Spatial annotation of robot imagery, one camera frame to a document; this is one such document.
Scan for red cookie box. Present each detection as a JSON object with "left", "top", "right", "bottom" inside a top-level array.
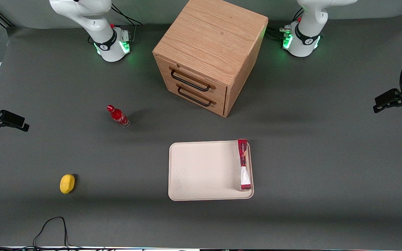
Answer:
[{"left": 237, "top": 139, "right": 252, "bottom": 191}]

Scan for cream plastic tray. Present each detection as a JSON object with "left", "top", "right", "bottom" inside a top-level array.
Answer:
[{"left": 168, "top": 140, "right": 254, "bottom": 201}]

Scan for yellow lemon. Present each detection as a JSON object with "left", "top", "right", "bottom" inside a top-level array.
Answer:
[{"left": 60, "top": 174, "right": 76, "bottom": 194}]

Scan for red cola bottle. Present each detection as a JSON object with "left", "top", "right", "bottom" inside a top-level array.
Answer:
[{"left": 106, "top": 105, "right": 131, "bottom": 128}]

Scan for wooden drawer cabinet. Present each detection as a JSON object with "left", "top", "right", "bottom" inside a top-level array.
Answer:
[{"left": 152, "top": 0, "right": 269, "bottom": 118}]

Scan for black frame rail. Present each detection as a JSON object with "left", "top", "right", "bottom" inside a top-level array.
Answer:
[{"left": 0, "top": 4, "right": 15, "bottom": 28}]

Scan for black looped cable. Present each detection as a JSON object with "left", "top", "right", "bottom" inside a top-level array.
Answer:
[{"left": 32, "top": 216, "right": 72, "bottom": 250}]

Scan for black left arm base cables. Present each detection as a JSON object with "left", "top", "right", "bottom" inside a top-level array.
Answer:
[{"left": 267, "top": 8, "right": 305, "bottom": 41}]

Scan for black arm base cables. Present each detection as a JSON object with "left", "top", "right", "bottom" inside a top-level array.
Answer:
[
  {"left": 111, "top": 3, "right": 143, "bottom": 42},
  {"left": 267, "top": 8, "right": 305, "bottom": 41}
]

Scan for black right arm base cables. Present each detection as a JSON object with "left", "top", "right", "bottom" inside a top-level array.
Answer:
[{"left": 111, "top": 3, "right": 143, "bottom": 42}]

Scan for long black drawer handle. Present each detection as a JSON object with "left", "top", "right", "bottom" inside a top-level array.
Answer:
[{"left": 171, "top": 69, "right": 211, "bottom": 92}]

